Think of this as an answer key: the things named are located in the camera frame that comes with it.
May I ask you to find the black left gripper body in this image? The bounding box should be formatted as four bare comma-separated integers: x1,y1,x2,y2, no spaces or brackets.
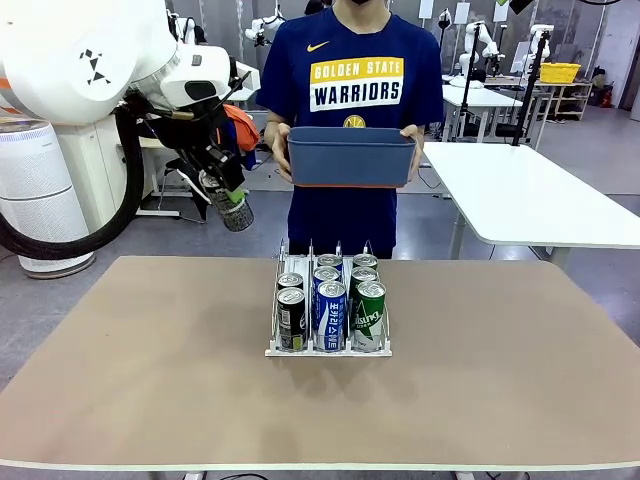
172,99,247,191

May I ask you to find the black beverage can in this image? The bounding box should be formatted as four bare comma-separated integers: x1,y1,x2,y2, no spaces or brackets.
277,272,305,294
211,192,255,233
276,287,307,351

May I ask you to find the blue plastic bin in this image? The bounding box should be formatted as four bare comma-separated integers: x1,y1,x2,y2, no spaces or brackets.
286,126,418,190

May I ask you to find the white can dispenser rack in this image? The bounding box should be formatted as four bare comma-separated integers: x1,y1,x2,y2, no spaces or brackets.
264,238,395,358

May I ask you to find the person's right hand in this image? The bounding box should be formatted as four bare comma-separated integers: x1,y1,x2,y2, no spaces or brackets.
263,122,296,184

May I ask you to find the person's left hand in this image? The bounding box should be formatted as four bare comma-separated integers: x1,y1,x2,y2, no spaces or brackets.
399,124,426,184

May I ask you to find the orange jacket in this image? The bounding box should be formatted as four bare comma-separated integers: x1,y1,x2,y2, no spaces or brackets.
222,103,262,154

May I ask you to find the small wooden side table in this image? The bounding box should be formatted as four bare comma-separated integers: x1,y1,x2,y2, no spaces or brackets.
116,135,182,219

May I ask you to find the wooden desk with white cabinet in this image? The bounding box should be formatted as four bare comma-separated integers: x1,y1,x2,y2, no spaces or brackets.
54,122,151,236

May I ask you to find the white and red robot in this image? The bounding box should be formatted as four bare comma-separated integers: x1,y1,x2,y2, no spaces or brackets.
169,14,209,46

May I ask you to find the person in blue t-shirt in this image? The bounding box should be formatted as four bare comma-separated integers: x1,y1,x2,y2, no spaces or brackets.
254,0,445,260

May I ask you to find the white cylindrical air purifier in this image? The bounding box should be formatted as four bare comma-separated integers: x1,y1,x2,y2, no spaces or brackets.
0,119,96,280

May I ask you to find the black pole stand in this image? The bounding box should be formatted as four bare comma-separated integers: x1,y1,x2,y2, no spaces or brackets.
457,22,484,144

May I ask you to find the white workshop table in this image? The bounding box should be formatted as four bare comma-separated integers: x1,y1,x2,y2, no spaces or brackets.
442,82,525,144

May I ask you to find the large white table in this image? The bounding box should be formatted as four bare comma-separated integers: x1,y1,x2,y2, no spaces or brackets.
418,141,640,271

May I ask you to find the black tripod stand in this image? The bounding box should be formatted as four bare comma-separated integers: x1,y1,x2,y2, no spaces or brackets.
510,28,552,147

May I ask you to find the wooden shelf table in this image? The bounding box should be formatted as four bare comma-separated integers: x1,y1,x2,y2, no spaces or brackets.
532,79,596,121

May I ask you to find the yellow plastic crate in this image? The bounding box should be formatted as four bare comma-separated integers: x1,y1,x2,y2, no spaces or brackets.
540,61,583,84

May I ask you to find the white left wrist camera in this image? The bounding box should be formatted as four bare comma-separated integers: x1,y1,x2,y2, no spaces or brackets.
225,55,254,104

